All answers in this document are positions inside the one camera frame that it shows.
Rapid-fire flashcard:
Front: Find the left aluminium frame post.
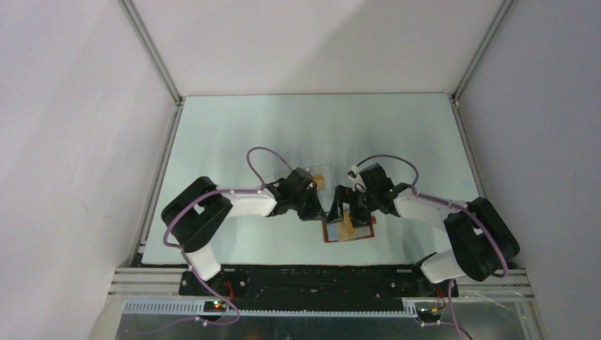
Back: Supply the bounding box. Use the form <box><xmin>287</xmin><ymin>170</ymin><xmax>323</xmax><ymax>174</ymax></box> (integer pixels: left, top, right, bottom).
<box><xmin>118</xmin><ymin>0</ymin><xmax>183</xmax><ymax>106</ymax></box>

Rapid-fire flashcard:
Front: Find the left small circuit board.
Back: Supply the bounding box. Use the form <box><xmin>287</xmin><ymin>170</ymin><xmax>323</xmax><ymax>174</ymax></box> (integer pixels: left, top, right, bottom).
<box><xmin>203</xmin><ymin>300</ymin><xmax>229</xmax><ymax>313</ymax></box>

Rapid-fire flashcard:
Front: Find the aluminium frame post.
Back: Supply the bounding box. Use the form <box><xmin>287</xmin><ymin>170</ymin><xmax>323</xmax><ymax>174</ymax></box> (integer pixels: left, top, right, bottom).
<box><xmin>118</xmin><ymin>0</ymin><xmax>183</xmax><ymax>106</ymax></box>
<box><xmin>451</xmin><ymin>0</ymin><xmax>515</xmax><ymax>108</ymax></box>

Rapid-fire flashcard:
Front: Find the small circuit board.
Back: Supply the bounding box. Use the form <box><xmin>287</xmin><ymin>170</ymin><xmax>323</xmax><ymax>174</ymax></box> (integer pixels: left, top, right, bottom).
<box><xmin>417</xmin><ymin>307</ymin><xmax>445</xmax><ymax>318</ymax></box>
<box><xmin>203</xmin><ymin>300</ymin><xmax>229</xmax><ymax>313</ymax></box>

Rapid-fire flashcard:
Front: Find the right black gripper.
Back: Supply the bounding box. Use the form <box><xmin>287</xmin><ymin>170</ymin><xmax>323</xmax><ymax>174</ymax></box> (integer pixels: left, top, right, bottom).
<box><xmin>325</xmin><ymin>185</ymin><xmax>378</xmax><ymax>230</ymax></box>

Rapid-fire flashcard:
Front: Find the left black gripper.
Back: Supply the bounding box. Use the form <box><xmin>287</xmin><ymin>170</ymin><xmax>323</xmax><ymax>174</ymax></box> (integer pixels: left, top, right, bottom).
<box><xmin>290</xmin><ymin>183</ymin><xmax>327</xmax><ymax>221</ymax></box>

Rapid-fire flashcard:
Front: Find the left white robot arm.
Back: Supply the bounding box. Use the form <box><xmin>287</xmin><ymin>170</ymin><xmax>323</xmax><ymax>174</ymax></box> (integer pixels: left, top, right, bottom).
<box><xmin>160</xmin><ymin>168</ymin><xmax>327</xmax><ymax>295</ymax></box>

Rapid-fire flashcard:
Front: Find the gold VIP credit card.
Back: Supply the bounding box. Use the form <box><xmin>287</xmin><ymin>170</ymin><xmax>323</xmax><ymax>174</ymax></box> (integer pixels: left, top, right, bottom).
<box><xmin>335</xmin><ymin>210</ymin><xmax>356</xmax><ymax>242</ymax></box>

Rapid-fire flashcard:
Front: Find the clear plastic card box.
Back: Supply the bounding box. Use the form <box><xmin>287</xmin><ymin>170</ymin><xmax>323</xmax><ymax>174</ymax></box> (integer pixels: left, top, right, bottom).
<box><xmin>303</xmin><ymin>164</ymin><xmax>335</xmax><ymax>191</ymax></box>

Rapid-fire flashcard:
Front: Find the right small circuit board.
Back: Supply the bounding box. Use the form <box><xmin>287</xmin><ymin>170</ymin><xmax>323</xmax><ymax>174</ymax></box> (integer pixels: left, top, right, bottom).
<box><xmin>417</xmin><ymin>307</ymin><xmax>445</xmax><ymax>318</ymax></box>

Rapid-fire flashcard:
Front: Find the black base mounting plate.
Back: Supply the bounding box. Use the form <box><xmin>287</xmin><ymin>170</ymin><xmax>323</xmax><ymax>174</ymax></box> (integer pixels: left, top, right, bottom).
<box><xmin>207</xmin><ymin>265</ymin><xmax>458</xmax><ymax>311</ymax></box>

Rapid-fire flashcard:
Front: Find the right aluminium frame post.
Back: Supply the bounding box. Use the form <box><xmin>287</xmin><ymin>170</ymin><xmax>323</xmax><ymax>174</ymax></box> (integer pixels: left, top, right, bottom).
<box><xmin>451</xmin><ymin>0</ymin><xmax>515</xmax><ymax>108</ymax></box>

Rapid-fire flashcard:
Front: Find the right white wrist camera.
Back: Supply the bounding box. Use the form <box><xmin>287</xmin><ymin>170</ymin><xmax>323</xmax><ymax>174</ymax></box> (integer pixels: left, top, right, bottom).
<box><xmin>347</xmin><ymin>165</ymin><xmax>364</xmax><ymax>186</ymax></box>

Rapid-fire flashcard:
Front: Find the brown leather card holder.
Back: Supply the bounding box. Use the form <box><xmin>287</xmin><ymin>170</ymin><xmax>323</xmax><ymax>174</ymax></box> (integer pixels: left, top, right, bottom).
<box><xmin>322</xmin><ymin>215</ymin><xmax>377</xmax><ymax>243</ymax></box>

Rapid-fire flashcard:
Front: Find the grey slotted cable duct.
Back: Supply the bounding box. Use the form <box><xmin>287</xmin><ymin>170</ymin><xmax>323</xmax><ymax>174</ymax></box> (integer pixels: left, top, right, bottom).
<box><xmin>123</xmin><ymin>299</ymin><xmax>417</xmax><ymax>317</ymax></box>

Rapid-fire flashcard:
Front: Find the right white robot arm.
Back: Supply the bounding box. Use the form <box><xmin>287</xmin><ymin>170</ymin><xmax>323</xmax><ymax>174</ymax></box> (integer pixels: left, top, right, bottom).
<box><xmin>326</xmin><ymin>163</ymin><xmax>520</xmax><ymax>296</ymax></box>

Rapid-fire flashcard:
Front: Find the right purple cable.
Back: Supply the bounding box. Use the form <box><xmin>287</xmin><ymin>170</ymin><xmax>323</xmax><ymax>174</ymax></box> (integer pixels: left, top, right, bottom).
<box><xmin>354</xmin><ymin>154</ymin><xmax>510</xmax><ymax>340</ymax></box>

